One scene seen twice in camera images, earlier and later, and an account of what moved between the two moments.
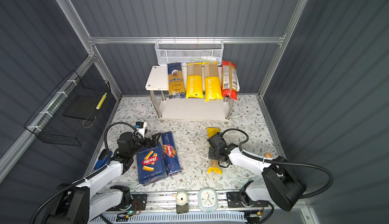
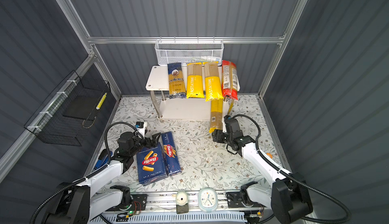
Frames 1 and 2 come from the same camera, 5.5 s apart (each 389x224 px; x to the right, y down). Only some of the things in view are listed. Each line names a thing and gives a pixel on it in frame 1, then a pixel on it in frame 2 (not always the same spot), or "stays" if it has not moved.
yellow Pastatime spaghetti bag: x=194 y=81 stays
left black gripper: x=153 y=141 stays
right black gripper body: x=212 y=154 to x=223 y=137
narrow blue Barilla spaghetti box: x=172 y=163 stays
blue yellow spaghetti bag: x=176 y=89 stays
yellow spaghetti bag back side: x=214 y=164 to x=216 y=115
